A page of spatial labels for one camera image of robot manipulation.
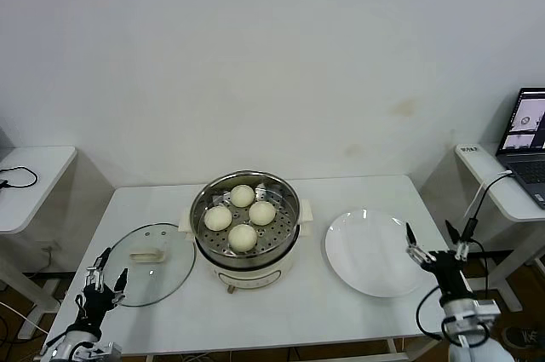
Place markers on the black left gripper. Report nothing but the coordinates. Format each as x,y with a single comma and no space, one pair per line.
95,302

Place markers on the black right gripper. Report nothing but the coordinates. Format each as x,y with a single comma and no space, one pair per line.
449,272

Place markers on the round glass lid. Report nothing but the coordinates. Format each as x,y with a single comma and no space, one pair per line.
162,277

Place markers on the white steamed baozi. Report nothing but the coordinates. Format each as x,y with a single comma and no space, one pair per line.
218,218
242,237
262,213
242,196

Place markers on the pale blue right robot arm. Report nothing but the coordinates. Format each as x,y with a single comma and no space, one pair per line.
468,349

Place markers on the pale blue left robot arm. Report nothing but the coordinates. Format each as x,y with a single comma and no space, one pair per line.
72,351

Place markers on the stainless steel steamer basket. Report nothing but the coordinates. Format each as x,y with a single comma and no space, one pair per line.
277,225

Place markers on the round white plate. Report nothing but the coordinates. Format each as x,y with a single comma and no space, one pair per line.
370,260

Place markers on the white side table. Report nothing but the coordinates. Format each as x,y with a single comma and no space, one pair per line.
472,166
38,174

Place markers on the dark grey sneaker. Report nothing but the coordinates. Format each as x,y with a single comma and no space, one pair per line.
521,336

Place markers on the cream electric cooker base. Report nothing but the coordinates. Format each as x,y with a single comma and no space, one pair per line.
255,279

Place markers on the dark grey laptop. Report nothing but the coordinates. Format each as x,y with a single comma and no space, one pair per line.
526,123

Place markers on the white wall socket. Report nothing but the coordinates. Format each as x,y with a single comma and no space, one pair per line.
51,247

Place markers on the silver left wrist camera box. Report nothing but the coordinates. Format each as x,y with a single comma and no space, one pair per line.
102,353

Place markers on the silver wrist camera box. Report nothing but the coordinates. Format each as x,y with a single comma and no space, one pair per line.
483,311
102,353

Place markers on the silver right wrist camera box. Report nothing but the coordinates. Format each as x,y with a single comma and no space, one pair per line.
483,311

